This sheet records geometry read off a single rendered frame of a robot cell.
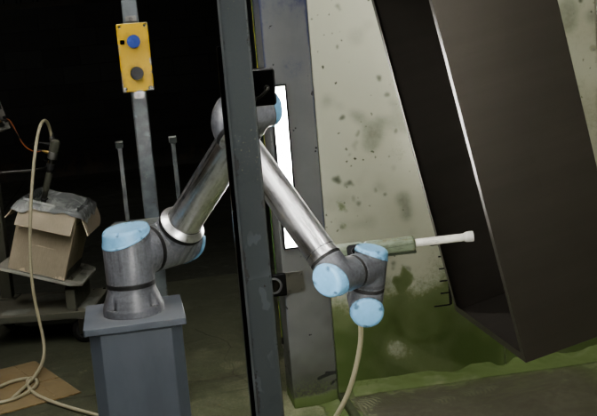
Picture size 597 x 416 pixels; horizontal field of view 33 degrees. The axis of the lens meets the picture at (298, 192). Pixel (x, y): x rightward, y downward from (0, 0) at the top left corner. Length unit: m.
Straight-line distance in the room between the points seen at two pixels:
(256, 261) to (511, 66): 1.22
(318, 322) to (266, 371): 2.04
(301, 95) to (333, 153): 0.25
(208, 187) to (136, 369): 0.59
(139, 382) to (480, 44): 1.41
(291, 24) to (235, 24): 1.98
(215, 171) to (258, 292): 1.14
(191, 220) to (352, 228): 0.97
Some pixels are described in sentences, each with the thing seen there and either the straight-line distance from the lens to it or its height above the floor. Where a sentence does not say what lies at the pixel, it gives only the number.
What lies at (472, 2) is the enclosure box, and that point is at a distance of 2.83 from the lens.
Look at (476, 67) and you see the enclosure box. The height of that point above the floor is 1.32.
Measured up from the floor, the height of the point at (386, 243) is 0.82.
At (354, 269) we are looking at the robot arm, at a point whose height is 0.84.
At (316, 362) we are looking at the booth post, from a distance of 4.02.
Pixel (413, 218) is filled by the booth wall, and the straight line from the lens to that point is 3.98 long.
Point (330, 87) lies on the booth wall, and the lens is 3.85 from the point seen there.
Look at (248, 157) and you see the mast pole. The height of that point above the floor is 1.23.
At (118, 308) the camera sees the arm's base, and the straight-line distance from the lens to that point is 3.13.
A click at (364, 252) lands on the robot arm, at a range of 2.67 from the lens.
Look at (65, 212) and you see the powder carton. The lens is 5.18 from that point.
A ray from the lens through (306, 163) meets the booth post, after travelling 3.85.
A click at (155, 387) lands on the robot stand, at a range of 3.14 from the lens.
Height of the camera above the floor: 1.44
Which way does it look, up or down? 9 degrees down
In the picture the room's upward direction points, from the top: 5 degrees counter-clockwise
